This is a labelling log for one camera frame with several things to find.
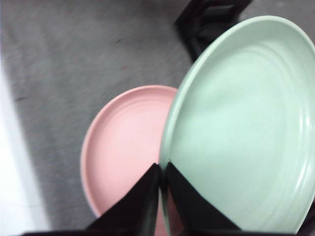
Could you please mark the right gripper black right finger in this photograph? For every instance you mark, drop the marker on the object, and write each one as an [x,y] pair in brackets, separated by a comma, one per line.
[194,214]

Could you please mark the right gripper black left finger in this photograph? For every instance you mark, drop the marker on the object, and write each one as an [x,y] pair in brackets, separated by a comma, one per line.
[137,211]

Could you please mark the pink round plate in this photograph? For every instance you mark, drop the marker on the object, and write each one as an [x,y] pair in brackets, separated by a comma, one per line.
[123,137]

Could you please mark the pale green round plate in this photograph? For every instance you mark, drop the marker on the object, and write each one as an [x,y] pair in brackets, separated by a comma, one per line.
[246,110]

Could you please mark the black plastic dish rack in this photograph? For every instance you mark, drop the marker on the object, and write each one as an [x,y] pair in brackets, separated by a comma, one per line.
[197,24]

